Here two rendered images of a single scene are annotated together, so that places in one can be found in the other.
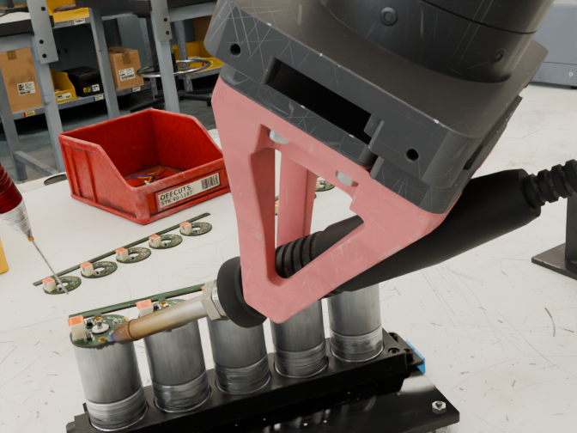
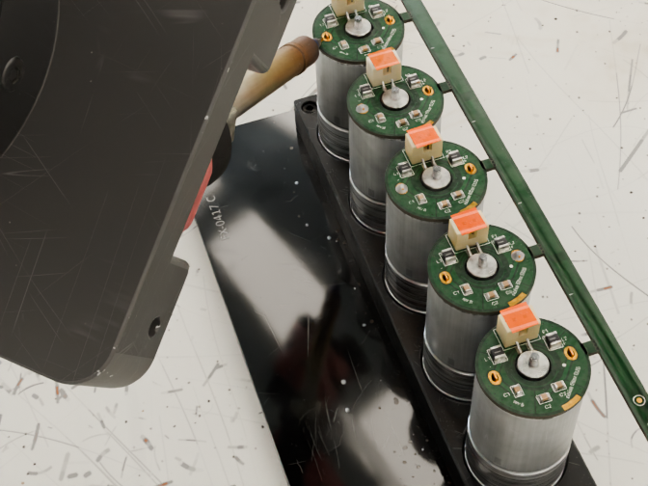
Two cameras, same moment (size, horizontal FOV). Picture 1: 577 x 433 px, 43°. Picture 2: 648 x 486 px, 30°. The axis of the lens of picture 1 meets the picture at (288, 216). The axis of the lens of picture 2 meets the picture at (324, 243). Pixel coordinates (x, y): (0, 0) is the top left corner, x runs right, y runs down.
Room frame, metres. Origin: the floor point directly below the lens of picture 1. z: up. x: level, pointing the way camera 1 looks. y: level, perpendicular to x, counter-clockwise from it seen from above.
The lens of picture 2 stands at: (0.26, -0.16, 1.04)
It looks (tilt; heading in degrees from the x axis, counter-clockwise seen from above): 54 degrees down; 90
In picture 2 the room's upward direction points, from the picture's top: 3 degrees counter-clockwise
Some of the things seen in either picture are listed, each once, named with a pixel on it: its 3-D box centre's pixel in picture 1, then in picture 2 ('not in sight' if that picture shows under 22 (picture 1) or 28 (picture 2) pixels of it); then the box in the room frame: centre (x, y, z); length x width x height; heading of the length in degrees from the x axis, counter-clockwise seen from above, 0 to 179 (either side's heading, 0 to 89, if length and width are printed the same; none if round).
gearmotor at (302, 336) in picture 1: (297, 331); (474, 324); (0.29, 0.00, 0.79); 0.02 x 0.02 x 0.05
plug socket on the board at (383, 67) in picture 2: (148, 310); (385, 70); (0.27, 0.06, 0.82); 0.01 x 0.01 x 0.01; 16
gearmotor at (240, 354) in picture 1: (238, 346); (432, 238); (0.28, 0.03, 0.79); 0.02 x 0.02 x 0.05
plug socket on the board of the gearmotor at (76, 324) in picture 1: (80, 326); (348, 1); (0.27, 0.09, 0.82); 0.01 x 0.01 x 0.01; 16
